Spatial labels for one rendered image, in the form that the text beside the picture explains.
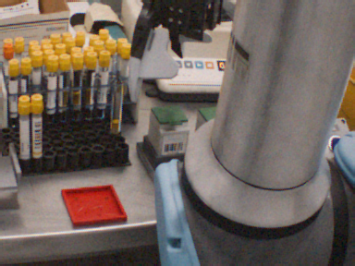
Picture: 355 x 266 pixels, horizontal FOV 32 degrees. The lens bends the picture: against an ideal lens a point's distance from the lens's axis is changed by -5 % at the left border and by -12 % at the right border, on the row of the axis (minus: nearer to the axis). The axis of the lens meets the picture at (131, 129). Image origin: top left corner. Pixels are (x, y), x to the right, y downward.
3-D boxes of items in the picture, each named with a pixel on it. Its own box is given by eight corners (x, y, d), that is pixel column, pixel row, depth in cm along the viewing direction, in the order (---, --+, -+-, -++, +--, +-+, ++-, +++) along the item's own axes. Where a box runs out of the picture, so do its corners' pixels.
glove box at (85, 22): (69, 93, 108) (72, 40, 103) (44, 36, 127) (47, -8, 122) (143, 87, 111) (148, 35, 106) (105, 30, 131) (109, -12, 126)
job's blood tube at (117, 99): (111, 148, 95) (116, 84, 89) (108, 143, 96) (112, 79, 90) (120, 147, 95) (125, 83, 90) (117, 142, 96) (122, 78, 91)
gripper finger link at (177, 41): (212, 67, 91) (203, 31, 83) (172, 56, 93) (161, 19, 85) (219, 50, 92) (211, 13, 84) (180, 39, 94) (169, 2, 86)
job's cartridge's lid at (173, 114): (162, 128, 86) (162, 125, 86) (150, 110, 90) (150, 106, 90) (190, 126, 87) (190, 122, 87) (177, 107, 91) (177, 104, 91)
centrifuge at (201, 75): (136, 103, 107) (142, 32, 100) (115, 30, 132) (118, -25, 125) (275, 104, 110) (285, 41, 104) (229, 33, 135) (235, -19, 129)
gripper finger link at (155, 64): (162, 109, 77) (186, 34, 77) (116, 94, 79) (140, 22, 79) (170, 113, 80) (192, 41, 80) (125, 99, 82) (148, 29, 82)
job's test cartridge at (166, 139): (156, 169, 89) (161, 127, 86) (145, 150, 93) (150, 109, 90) (185, 165, 91) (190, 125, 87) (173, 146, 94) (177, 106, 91)
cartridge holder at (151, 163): (155, 187, 88) (158, 165, 86) (135, 151, 95) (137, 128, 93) (194, 183, 90) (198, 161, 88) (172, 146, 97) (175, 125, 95)
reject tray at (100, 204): (73, 226, 80) (73, 222, 79) (61, 194, 85) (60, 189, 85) (127, 221, 82) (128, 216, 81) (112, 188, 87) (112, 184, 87)
